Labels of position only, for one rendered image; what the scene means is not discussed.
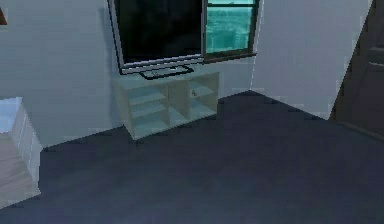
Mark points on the dark framed window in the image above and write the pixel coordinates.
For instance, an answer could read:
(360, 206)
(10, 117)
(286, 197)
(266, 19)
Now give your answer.
(230, 28)

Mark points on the dark brown room door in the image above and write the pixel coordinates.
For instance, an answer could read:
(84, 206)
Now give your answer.
(363, 80)

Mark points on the black flat television set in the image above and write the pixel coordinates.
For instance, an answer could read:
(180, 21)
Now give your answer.
(160, 30)

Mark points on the pale green shelf stand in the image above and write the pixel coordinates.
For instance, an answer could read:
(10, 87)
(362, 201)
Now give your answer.
(166, 103)

